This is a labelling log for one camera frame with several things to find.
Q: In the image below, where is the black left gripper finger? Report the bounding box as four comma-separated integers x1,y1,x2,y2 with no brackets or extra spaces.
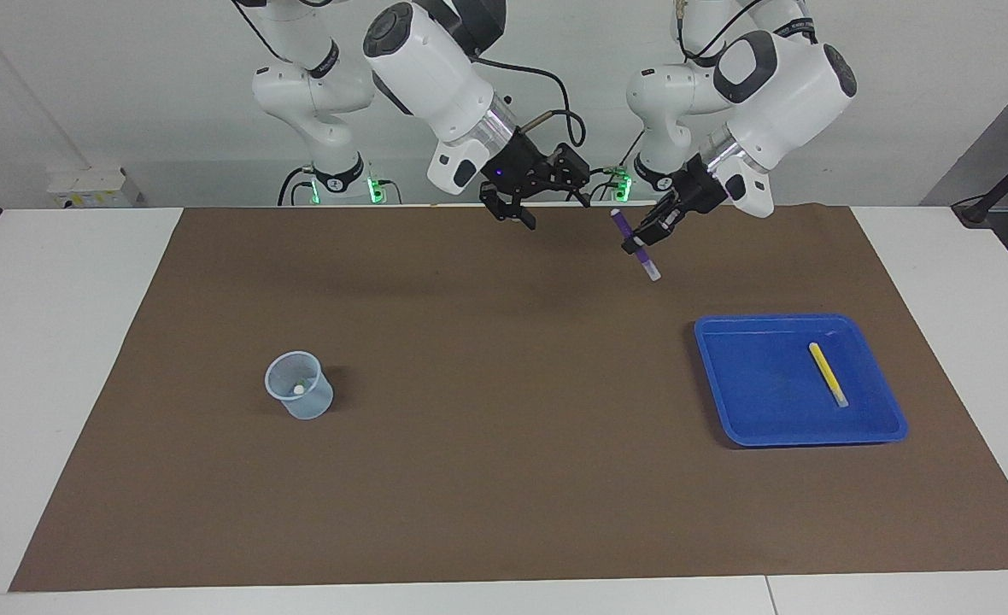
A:
622,214,680,255
632,192,684,240

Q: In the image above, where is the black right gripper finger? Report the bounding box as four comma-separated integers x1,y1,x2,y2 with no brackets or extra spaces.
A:
480,190,537,231
547,143,592,206

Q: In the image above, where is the purple pen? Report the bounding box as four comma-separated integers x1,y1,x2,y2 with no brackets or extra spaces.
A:
611,208,663,283

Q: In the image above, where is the yellow pen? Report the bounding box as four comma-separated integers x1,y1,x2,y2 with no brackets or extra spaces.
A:
808,342,850,408

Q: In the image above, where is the blue plastic tray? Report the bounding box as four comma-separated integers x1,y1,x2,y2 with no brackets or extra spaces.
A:
694,313,909,448

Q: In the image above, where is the brown table mat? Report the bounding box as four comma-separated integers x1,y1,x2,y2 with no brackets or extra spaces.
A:
9,203,1008,593

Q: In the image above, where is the clear plastic cup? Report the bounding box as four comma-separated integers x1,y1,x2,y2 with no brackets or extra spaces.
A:
264,351,335,421

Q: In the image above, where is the black stand pole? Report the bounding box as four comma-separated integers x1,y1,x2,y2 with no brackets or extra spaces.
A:
952,137,1008,227

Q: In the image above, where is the black base cable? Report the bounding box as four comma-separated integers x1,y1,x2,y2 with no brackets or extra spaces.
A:
589,126,650,203
278,167,317,207

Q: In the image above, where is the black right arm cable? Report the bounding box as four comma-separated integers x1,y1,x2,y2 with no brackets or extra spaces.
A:
470,56,588,148

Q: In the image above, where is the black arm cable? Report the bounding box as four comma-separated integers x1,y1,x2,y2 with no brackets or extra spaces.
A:
470,56,588,148
675,0,812,65

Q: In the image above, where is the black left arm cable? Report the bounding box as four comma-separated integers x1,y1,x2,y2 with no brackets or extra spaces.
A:
675,0,812,65

